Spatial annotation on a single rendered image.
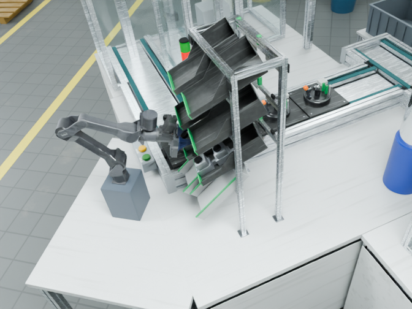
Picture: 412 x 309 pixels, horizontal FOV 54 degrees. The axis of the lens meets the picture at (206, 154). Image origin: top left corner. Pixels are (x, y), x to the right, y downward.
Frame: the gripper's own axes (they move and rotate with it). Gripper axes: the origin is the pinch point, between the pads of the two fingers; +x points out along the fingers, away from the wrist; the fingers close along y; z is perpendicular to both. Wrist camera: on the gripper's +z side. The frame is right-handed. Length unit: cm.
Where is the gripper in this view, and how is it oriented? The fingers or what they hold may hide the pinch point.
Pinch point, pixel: (186, 136)
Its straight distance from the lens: 161.6
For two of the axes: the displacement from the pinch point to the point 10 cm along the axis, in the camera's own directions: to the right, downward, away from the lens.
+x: 9.9, 0.5, 1.5
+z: 1.5, -6.7, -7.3
